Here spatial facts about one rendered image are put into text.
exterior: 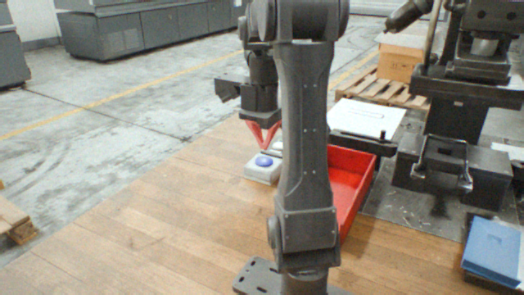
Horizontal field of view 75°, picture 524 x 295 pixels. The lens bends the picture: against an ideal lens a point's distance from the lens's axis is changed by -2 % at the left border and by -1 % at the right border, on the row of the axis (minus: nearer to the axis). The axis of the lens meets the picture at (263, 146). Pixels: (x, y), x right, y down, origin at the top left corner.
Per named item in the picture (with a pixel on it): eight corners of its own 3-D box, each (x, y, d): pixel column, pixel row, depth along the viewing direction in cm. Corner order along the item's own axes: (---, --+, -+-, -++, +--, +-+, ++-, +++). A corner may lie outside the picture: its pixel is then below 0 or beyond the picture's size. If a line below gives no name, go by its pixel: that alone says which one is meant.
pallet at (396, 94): (371, 74, 453) (372, 63, 446) (454, 88, 404) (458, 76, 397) (333, 102, 366) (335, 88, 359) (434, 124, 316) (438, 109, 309)
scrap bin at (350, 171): (273, 229, 62) (273, 203, 59) (320, 165, 81) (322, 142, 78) (339, 253, 57) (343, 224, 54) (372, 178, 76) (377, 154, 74)
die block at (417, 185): (390, 185, 74) (396, 155, 70) (398, 164, 82) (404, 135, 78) (498, 213, 66) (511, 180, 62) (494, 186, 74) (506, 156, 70)
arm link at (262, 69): (246, 79, 71) (246, 45, 68) (274, 78, 72) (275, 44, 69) (251, 91, 65) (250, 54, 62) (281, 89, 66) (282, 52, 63)
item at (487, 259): (458, 272, 51) (464, 257, 49) (474, 217, 62) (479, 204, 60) (514, 296, 47) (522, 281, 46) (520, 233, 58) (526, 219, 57)
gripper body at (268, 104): (237, 120, 69) (236, 84, 65) (261, 103, 77) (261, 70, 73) (266, 128, 66) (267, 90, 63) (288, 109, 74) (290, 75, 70)
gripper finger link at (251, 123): (244, 150, 75) (243, 110, 70) (260, 137, 80) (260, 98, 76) (273, 158, 72) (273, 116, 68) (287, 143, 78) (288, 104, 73)
